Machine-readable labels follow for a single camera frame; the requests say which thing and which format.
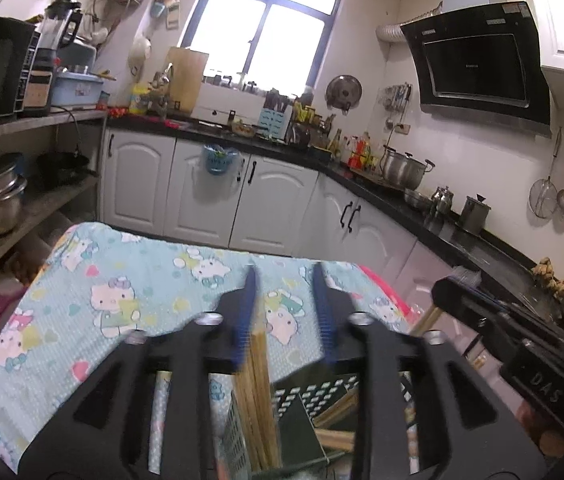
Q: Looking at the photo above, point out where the chopsticks pair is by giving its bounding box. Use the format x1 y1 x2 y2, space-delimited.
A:
410 304 443 337
312 387 359 429
233 324 282 472
314 428 355 453

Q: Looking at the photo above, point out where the kitchen window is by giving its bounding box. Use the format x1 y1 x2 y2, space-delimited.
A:
180 0 341 96

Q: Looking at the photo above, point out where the right hand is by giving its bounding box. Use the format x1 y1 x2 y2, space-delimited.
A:
516 401 564 460

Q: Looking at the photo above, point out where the hello kitty tablecloth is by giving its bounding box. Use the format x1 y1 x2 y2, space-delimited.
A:
0 221 423 476

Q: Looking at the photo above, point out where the green plastic utensil basket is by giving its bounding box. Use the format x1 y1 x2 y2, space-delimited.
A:
219 372 415 480

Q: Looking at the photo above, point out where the steel canister with lid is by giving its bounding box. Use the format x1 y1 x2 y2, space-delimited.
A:
458 194 491 235

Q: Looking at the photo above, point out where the steel kettle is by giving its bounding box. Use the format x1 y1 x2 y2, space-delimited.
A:
431 185 454 216

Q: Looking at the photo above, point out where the steel bowl on counter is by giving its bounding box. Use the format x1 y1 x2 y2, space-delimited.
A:
404 188 432 211

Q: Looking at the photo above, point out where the steel stock pot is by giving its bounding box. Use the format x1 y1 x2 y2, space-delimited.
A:
379 145 436 190

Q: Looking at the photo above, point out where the black frying pan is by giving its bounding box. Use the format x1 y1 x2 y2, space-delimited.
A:
36 151 99 186

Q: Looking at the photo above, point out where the red sauce bottle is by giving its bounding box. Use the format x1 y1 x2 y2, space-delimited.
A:
347 131 372 170

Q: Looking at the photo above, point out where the blue hanging basket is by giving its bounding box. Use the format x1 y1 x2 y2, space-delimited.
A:
203 145 239 176

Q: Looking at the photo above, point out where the black range hood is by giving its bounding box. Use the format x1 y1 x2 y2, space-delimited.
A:
401 1 552 138

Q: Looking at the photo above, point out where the light blue storage box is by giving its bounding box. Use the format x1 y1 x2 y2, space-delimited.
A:
51 72 104 108

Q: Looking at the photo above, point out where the hanging pot lid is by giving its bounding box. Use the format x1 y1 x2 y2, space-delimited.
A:
325 75 363 115

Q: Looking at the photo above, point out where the blue knife block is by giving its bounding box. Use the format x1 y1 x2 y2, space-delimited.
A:
257 89 291 140

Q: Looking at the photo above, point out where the wooden cutting board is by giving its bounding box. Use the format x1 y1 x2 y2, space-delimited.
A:
166 47 209 114

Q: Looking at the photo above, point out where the black blender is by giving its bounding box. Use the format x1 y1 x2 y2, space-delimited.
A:
23 0 82 116

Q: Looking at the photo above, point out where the hanging wire skimmer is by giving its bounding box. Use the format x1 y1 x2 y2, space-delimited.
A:
528 128 562 220

